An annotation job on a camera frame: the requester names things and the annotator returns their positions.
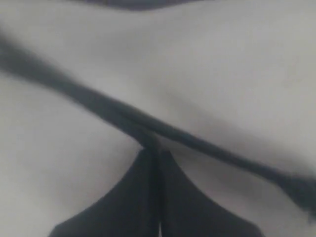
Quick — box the black knotted cord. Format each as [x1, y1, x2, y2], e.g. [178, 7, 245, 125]
[0, 27, 316, 218]

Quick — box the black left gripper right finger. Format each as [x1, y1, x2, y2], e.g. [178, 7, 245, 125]
[159, 151, 263, 237]

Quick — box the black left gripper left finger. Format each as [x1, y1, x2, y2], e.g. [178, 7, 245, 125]
[50, 149, 160, 237]

